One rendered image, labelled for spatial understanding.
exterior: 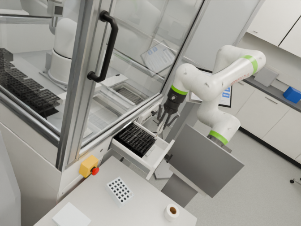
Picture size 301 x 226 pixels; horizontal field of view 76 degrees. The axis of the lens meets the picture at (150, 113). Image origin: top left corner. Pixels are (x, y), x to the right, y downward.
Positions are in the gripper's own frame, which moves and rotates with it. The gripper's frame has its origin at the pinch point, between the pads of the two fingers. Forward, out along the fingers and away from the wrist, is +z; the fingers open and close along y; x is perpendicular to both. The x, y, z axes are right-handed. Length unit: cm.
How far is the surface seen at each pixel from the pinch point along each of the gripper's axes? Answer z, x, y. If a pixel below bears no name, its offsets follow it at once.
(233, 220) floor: 103, 74, 100
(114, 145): 12.3, -20.0, -15.2
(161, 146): 15.4, 4.3, 5.0
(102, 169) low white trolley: 23.7, -28.9, -13.3
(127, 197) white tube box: 20.7, -35.2, 7.0
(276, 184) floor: 105, 184, 158
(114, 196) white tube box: 21.3, -38.5, 1.5
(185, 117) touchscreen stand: 32, 84, 3
